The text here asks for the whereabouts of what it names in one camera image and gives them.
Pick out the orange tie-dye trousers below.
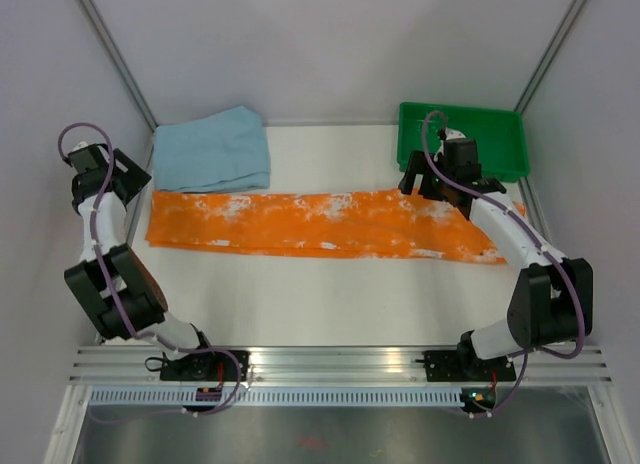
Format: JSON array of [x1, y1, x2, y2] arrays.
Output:
[[146, 189, 505, 264]]

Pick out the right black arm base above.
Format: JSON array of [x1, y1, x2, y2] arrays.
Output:
[[416, 331, 516, 383]]

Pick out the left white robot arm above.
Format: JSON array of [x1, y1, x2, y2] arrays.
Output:
[[64, 142, 218, 381]]

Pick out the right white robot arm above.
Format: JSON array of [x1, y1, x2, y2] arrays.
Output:
[[399, 151, 593, 380]]

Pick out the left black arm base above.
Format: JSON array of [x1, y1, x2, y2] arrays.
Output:
[[144, 344, 250, 383]]

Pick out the light blue folded trousers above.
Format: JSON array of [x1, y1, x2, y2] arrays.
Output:
[[152, 106, 271, 193]]

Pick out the green plastic tray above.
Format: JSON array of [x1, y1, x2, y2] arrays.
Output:
[[396, 102, 530, 183]]

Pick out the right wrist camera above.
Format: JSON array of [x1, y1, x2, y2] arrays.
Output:
[[436, 128, 482, 184]]

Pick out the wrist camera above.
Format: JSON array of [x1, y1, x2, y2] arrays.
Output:
[[67, 141, 108, 175], [436, 128, 482, 184]]

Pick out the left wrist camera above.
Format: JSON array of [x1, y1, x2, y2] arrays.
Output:
[[67, 141, 108, 175]]

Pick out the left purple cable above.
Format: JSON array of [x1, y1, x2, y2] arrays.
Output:
[[58, 122, 242, 425]]

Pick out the purple cable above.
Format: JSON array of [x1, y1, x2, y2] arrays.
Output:
[[58, 122, 242, 425], [421, 111, 587, 419]]

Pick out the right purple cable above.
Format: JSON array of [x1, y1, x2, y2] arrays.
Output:
[[421, 111, 587, 419]]

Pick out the aluminium mounting rail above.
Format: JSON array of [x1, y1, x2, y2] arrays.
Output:
[[68, 345, 612, 387]]

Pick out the white slotted cable duct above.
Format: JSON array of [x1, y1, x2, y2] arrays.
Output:
[[90, 386, 462, 407]]

